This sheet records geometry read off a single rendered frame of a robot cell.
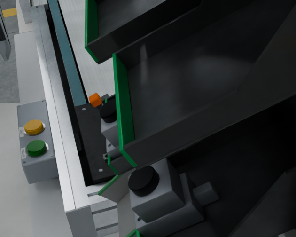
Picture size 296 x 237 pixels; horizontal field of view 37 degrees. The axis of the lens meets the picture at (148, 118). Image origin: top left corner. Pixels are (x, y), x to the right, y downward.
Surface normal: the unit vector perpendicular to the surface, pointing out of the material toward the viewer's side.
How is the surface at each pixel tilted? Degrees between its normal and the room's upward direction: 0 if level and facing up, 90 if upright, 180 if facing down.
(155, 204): 90
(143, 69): 25
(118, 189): 90
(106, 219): 90
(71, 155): 0
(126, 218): 45
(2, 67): 0
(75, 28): 0
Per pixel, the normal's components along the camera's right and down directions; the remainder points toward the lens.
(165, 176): -0.49, -0.64
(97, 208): 0.27, 0.60
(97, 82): -0.08, -0.76
